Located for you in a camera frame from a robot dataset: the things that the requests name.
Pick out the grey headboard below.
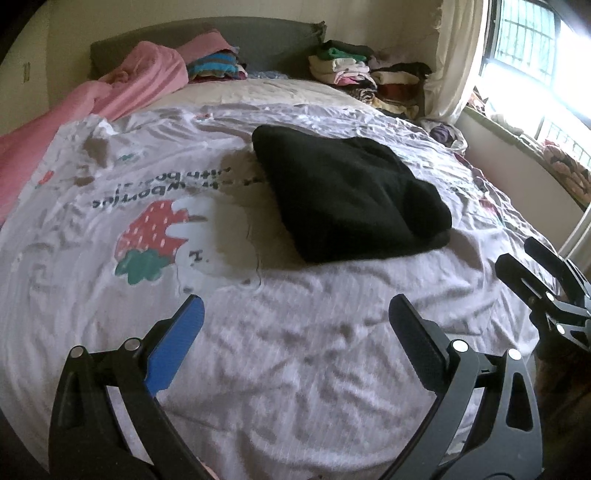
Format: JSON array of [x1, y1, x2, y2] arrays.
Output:
[[89, 16, 327, 82]]

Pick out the clothes on windowsill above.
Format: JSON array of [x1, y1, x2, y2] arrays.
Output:
[[466, 88, 591, 200]]

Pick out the purple cloth bundle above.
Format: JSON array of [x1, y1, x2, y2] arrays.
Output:
[[422, 119, 468, 151]]

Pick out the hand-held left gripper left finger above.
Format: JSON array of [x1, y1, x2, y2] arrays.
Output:
[[48, 294, 211, 480]]

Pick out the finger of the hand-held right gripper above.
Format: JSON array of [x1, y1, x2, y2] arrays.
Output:
[[524, 237, 591, 310], [495, 254, 591, 344]]

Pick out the pile of folded clothes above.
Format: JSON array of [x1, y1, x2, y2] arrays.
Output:
[[308, 41, 433, 119]]

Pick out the barred window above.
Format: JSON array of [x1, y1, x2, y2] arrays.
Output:
[[480, 0, 591, 155]]

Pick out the pink blanket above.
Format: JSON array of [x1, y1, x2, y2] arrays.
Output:
[[0, 30, 232, 227]]

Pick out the cream curtain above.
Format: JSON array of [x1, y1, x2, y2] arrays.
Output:
[[424, 0, 491, 126]]

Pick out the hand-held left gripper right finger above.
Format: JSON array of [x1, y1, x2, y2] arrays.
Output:
[[383, 294, 544, 480]]

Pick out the beige bed sheet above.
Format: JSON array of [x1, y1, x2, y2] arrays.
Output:
[[143, 76, 371, 114]]

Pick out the stack of striped folded clothes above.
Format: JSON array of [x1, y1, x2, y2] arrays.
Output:
[[187, 46, 250, 84]]

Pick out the black sweater with orange cuffs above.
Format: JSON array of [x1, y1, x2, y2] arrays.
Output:
[[252, 124, 453, 265]]

